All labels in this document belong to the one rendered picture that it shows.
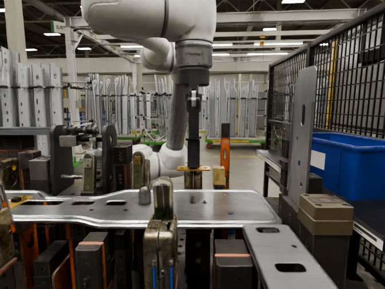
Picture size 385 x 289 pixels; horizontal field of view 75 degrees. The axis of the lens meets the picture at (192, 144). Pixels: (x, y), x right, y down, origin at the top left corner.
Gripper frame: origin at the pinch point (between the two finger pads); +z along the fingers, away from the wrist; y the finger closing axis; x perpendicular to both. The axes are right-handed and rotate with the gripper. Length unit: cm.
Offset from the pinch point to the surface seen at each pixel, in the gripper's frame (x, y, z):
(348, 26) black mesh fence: 55, -32, -40
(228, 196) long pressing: 9.7, -4.6, 13.4
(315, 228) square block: 23.7, 16.6, 11.8
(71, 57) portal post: -318, -611, -138
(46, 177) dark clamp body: -48, -16, 11
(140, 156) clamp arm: -16.8, -15.1, 4.2
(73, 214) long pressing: -28.3, 6.9, 13.4
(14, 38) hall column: -487, -646, -192
